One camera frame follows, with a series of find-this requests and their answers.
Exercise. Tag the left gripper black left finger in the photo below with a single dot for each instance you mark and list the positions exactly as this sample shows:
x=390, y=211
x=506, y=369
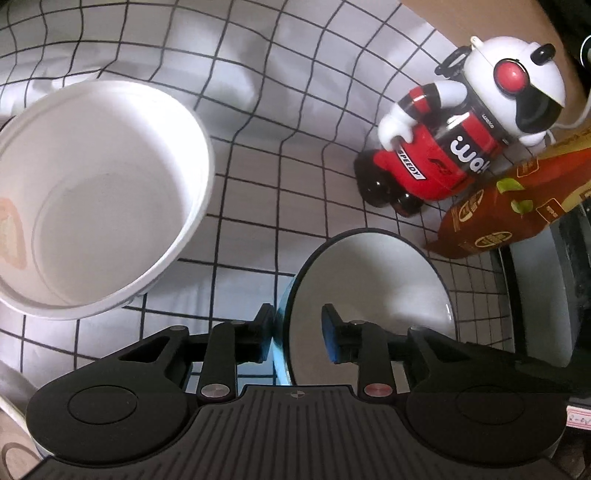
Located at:
x=172, y=352

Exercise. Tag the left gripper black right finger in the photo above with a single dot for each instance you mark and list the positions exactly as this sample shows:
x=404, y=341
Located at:
x=374, y=349

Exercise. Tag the blue enamel bowl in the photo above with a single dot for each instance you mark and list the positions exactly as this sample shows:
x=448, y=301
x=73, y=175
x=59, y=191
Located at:
x=368, y=275

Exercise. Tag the black microwave oven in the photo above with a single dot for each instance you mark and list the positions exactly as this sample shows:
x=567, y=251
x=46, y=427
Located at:
x=548, y=281

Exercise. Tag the red snack bag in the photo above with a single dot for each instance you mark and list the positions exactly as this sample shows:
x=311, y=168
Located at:
x=519, y=203

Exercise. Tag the white paper bowl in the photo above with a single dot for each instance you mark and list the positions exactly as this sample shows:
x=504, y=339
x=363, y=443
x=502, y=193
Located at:
x=103, y=184

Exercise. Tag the red white toy robot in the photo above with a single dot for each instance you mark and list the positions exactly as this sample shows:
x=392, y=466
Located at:
x=440, y=137

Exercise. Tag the white checkered tablecloth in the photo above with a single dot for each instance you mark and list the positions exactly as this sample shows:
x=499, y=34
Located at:
x=290, y=91

